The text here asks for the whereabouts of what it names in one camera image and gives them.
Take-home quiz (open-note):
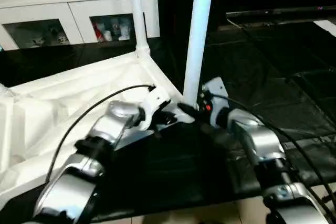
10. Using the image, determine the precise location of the red bottle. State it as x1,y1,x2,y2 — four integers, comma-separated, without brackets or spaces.
96,22,104,42

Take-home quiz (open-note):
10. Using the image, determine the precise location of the white glass-door cabinet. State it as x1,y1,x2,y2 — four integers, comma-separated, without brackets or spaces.
0,0,159,50

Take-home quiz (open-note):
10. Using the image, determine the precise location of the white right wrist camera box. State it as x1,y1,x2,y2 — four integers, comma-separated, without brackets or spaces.
202,77,229,110

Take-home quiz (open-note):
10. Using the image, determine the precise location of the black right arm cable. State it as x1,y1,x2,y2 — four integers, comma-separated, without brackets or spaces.
210,94,336,204

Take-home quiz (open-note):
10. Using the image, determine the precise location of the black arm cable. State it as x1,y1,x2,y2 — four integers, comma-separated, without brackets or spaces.
210,94,336,204
46,84,156,183

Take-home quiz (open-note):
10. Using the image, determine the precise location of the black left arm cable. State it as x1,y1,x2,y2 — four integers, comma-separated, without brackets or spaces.
46,84,156,183

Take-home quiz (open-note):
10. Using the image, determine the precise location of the dark metal rail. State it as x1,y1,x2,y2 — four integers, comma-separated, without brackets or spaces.
226,6,336,20

